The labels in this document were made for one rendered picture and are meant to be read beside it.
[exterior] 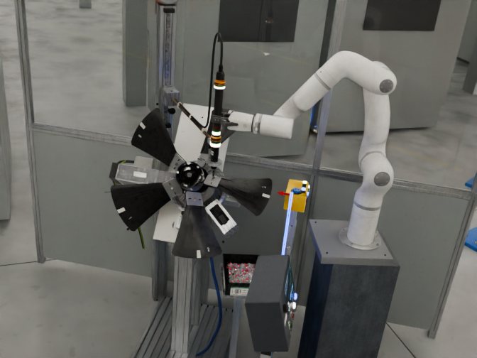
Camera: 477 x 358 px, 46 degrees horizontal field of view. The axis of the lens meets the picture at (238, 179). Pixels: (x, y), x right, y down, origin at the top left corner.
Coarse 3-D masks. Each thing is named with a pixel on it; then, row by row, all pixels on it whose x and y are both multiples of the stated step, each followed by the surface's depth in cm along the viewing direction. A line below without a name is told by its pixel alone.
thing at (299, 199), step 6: (294, 180) 281; (288, 186) 275; (294, 186) 276; (300, 186) 276; (306, 186) 277; (288, 192) 269; (294, 192) 269; (300, 192) 270; (306, 192) 271; (288, 198) 270; (294, 198) 269; (300, 198) 268; (288, 204) 271; (294, 204) 270; (300, 204) 270; (294, 210) 272; (300, 210) 271
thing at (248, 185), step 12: (228, 180) 250; (240, 180) 251; (252, 180) 252; (264, 180) 252; (228, 192) 242; (240, 192) 244; (252, 192) 245; (264, 192) 246; (252, 204) 241; (264, 204) 242
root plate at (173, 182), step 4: (168, 180) 247; (172, 180) 248; (176, 180) 248; (164, 184) 248; (168, 184) 248; (172, 184) 249; (176, 184) 249; (168, 188) 249; (176, 188) 250; (180, 188) 251; (168, 192) 250; (172, 192) 251; (176, 192) 251; (180, 192) 252; (172, 196) 252
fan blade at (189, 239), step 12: (192, 216) 243; (204, 216) 248; (180, 228) 239; (192, 228) 242; (204, 228) 246; (180, 240) 238; (192, 240) 240; (204, 240) 243; (216, 240) 247; (180, 252) 237; (192, 252) 239; (204, 252) 242; (216, 252) 244
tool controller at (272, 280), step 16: (272, 256) 190; (288, 256) 189; (256, 272) 183; (272, 272) 182; (288, 272) 184; (256, 288) 175; (272, 288) 174; (288, 288) 182; (256, 304) 169; (272, 304) 168; (256, 320) 171; (272, 320) 170; (288, 320) 178; (256, 336) 174; (272, 336) 173; (288, 336) 176
